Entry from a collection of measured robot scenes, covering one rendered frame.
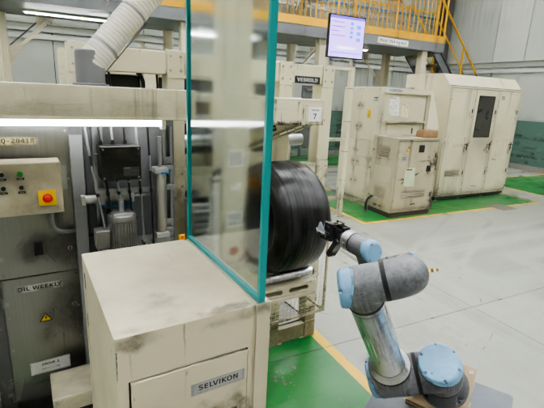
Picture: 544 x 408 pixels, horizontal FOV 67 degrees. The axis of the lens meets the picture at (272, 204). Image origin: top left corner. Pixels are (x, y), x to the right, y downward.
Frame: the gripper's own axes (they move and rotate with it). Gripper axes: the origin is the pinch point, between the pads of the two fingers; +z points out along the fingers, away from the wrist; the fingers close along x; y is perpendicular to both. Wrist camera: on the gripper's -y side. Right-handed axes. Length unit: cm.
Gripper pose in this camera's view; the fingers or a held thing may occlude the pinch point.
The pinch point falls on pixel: (318, 230)
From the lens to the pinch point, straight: 196.7
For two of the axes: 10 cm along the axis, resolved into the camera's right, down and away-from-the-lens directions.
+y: 0.5, -9.6, -2.6
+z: -5.1, -2.5, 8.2
